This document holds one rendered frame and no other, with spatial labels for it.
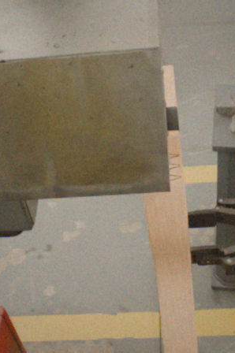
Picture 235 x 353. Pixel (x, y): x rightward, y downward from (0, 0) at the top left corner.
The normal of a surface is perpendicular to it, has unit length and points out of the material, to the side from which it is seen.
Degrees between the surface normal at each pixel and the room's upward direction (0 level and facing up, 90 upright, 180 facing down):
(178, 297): 62
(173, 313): 57
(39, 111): 90
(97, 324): 0
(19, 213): 90
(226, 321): 0
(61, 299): 0
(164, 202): 66
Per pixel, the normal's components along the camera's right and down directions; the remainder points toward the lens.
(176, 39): -0.11, -0.70
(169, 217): -0.05, 0.52
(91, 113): -0.03, 0.71
